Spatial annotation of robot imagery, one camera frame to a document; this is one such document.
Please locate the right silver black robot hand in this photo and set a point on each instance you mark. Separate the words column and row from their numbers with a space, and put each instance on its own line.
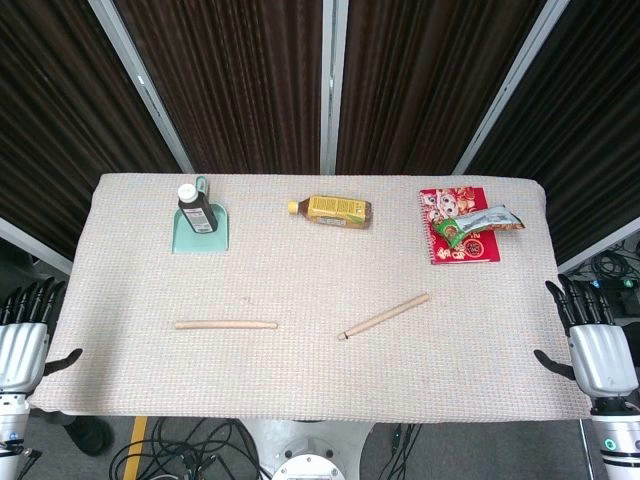
column 600, row 355

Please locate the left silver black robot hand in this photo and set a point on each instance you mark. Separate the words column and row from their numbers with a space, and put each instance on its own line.
column 22, row 350

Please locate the plain wooden stick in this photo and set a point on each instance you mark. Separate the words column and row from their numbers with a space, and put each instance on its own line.
column 225, row 325

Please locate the wooden stick with grooved tip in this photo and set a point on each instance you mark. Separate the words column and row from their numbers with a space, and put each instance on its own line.
column 385, row 316

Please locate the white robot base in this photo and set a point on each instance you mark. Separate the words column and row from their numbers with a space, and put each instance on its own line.
column 307, row 450

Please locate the black power strip with lights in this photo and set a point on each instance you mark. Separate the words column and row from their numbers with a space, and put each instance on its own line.
column 622, row 284

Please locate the black shoe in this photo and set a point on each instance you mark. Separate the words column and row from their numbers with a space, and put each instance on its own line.
column 90, row 435

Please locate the red spiral notebook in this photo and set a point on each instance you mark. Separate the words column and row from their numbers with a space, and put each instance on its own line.
column 470, row 250

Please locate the green silver snack wrapper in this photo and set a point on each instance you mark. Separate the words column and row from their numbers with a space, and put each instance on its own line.
column 475, row 222

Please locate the mint green dustpan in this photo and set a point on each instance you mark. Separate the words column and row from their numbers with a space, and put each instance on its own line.
column 192, row 241

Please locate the dark bottle with white cap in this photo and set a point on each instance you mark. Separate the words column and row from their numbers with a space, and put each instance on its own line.
column 198, row 212

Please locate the dark brown ribbed partition panel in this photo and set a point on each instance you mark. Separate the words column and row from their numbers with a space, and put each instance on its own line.
column 235, row 85
column 430, row 85
column 590, row 125
column 60, row 125

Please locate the beige woven tablecloth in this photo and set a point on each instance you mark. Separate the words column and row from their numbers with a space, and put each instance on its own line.
column 300, row 370

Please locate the yellow labelled tea bottle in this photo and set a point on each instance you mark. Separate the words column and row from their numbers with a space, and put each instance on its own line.
column 335, row 211

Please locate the grey metal partition post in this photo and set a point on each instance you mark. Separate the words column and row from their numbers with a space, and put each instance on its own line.
column 505, row 95
column 142, row 85
column 333, row 85

